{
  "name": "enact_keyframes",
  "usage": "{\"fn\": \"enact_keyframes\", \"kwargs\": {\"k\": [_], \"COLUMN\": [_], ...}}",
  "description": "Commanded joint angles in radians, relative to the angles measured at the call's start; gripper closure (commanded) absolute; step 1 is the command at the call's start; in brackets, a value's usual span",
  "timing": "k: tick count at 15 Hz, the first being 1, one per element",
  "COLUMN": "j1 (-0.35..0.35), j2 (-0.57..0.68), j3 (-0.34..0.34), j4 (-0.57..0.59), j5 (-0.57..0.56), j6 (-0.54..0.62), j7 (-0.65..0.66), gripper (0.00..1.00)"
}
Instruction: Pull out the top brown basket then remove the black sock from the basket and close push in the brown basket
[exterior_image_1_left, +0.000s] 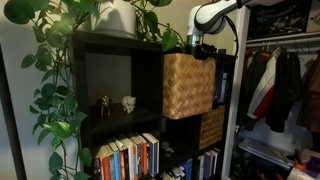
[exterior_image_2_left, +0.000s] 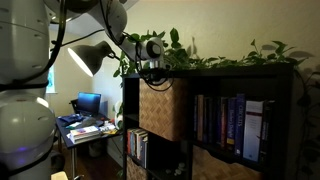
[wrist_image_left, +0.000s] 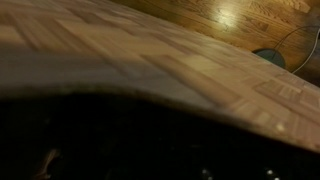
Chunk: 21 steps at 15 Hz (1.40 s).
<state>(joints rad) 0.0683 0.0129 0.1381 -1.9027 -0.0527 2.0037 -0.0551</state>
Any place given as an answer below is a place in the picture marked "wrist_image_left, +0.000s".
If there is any brown woven bamboo basket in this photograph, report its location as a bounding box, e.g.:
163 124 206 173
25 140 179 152
0 0 320 180

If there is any dark grey floor lamp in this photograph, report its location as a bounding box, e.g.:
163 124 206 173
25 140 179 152
252 48 287 69

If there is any dark floor cable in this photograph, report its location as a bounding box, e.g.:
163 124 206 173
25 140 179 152
271 24 320 63

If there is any white floor cable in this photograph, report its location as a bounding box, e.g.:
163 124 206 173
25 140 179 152
291 28 320 75

